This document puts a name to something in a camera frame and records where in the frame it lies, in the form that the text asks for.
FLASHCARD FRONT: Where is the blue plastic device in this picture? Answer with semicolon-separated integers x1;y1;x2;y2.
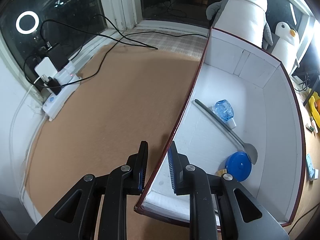
306;154;315;180

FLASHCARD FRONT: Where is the white wall charger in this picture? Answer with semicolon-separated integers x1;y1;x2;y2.
313;168;319;180

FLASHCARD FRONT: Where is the white power strip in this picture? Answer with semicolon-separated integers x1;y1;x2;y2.
42;61;81;121

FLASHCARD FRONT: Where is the yellow leaf-shaped fruit bowl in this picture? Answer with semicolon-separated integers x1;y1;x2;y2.
308;92;320;127

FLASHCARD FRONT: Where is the small plush penguin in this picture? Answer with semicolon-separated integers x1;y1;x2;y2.
271;22;300;74

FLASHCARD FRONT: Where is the red cardboard box white inside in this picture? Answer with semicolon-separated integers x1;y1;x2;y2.
133;26;307;228

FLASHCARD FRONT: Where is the small blue liquid bottle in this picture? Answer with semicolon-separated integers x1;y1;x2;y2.
214;100;236;129

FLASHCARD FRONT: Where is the white power adapter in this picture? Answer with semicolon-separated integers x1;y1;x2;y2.
34;57;58;77

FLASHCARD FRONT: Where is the blue round tape measure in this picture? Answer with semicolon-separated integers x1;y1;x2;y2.
225;151;252;182

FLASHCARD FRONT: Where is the metal spoon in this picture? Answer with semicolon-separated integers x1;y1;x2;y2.
194;99;258;165

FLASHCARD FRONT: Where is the large plush penguin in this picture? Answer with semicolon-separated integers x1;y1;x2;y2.
206;0;273;49

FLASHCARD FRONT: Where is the black ring light stand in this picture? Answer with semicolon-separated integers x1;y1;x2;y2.
295;72;320;107

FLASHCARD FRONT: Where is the black cable on floor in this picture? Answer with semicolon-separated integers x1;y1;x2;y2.
23;13;208;91

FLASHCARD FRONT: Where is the white lotion bottle grey cap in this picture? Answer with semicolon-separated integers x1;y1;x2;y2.
310;116;318;134

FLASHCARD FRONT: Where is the black power adapter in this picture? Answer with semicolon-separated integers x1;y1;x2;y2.
46;43;69;72

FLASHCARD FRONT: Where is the small green white tube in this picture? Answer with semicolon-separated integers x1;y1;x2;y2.
305;124;315;133

